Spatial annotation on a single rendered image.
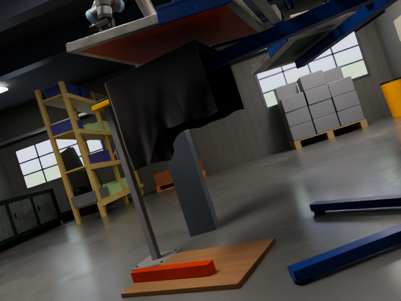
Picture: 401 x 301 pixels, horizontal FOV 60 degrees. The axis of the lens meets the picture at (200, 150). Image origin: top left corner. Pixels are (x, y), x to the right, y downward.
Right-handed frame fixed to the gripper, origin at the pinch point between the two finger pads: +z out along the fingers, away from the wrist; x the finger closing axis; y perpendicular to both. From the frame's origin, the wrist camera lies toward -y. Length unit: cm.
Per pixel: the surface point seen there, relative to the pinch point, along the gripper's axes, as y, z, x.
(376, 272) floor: -42, 99, -111
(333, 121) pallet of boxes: 569, 70, -86
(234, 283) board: -39, 104, -64
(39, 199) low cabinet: 333, 125, 457
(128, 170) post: 10, 63, 8
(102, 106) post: 5.8, 24.8, 14.5
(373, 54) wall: 714, -60, -181
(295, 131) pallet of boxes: 550, 77, -13
